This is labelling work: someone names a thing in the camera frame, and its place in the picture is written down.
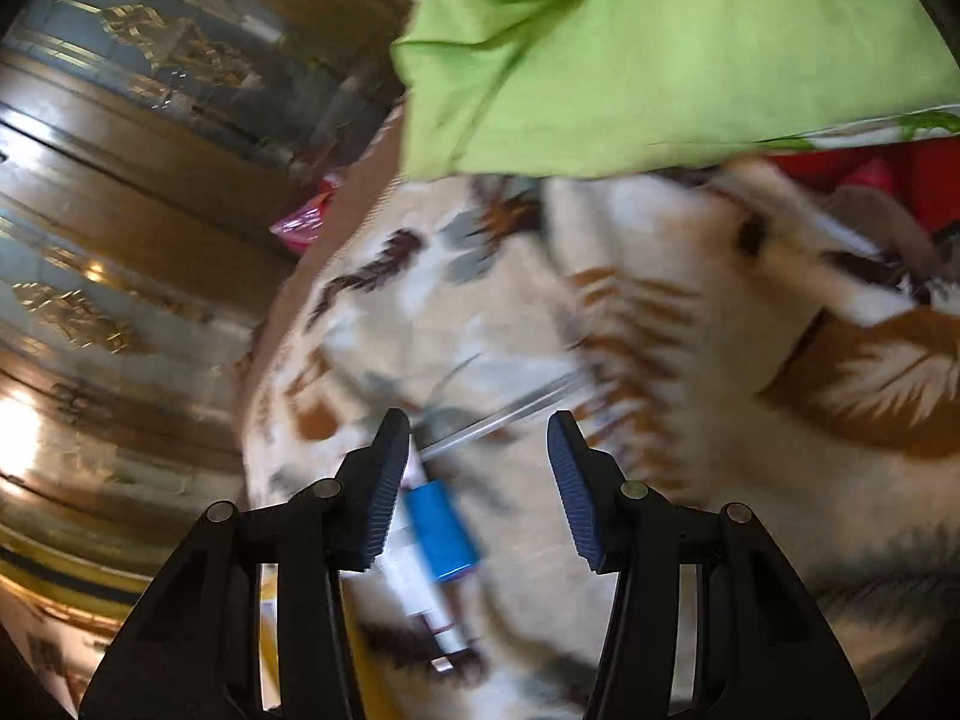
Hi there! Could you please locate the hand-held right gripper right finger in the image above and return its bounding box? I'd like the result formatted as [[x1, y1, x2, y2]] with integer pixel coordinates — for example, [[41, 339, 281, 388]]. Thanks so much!
[[546, 411, 871, 720]]

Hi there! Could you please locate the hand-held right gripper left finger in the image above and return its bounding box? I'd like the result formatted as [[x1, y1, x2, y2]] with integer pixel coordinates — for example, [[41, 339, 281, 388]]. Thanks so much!
[[79, 409, 412, 720]]

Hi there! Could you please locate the white tube with blue cap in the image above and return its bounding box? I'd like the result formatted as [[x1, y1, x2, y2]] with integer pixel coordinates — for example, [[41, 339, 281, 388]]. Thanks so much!
[[373, 439, 482, 665]]

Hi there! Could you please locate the clear plastic rod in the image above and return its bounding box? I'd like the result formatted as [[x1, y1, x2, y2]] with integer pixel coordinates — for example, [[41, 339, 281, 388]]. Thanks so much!
[[418, 371, 601, 460]]

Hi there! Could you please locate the cardboard box with yellow tape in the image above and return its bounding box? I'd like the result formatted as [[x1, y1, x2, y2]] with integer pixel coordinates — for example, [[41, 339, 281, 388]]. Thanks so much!
[[259, 562, 402, 720]]

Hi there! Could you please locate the printed blanket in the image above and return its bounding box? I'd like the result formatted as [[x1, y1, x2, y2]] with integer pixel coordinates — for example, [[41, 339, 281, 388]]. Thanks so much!
[[236, 111, 960, 720]]

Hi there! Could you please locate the pink plastic packet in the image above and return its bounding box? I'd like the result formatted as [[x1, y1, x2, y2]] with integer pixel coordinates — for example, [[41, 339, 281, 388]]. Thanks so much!
[[270, 174, 344, 254]]

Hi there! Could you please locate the wooden wardrobe with glass doors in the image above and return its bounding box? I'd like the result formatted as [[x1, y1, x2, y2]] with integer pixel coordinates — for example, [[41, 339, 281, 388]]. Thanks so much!
[[0, 0, 417, 620]]

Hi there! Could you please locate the green cloth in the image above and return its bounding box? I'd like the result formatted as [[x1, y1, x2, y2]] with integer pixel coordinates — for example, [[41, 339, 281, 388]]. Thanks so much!
[[390, 0, 960, 181]]

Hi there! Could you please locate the red cloth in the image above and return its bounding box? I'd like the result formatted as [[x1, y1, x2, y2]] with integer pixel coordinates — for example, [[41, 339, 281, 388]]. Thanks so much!
[[765, 141, 960, 245]]

